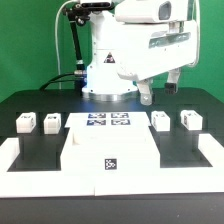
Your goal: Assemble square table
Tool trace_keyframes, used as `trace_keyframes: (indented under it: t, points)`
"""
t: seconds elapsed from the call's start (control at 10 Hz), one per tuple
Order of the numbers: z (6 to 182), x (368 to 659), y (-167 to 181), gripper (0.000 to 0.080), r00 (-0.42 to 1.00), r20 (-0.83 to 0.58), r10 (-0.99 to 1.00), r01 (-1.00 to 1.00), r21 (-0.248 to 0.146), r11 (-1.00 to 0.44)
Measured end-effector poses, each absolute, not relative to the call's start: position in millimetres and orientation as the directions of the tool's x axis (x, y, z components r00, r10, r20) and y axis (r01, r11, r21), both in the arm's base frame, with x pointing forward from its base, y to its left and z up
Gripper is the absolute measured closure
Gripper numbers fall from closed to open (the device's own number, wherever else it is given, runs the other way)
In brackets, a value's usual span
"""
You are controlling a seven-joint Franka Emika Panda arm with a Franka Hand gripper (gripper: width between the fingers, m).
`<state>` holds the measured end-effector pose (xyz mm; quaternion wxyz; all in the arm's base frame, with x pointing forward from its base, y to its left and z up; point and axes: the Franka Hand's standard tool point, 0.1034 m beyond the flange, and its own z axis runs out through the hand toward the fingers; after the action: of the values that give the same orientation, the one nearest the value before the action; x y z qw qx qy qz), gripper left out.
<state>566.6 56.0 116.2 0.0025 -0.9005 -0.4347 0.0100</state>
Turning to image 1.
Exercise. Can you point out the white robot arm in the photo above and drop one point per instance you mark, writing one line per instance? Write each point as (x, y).
(103, 81)

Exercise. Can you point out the white marker sheet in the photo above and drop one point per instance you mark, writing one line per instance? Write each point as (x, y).
(107, 119)

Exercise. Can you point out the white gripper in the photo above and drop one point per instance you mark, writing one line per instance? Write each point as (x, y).
(145, 50)

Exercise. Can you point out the white U-shaped fence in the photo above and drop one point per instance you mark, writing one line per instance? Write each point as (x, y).
(59, 183)

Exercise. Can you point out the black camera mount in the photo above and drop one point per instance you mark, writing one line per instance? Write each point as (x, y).
(79, 12)

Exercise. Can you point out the white square table top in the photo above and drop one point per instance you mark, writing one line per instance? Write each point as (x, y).
(119, 150)

